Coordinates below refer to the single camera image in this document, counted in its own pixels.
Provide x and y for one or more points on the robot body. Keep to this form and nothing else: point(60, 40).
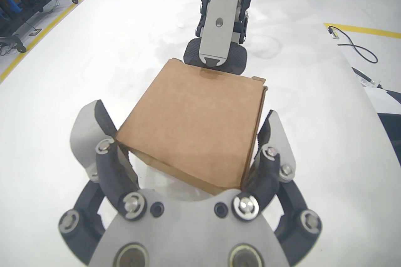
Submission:
point(390, 130)

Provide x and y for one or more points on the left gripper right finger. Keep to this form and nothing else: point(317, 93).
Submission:
point(266, 174)

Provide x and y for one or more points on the small brown carton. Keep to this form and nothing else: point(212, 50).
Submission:
point(194, 124)

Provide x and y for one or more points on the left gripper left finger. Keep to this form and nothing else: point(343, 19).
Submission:
point(108, 168)

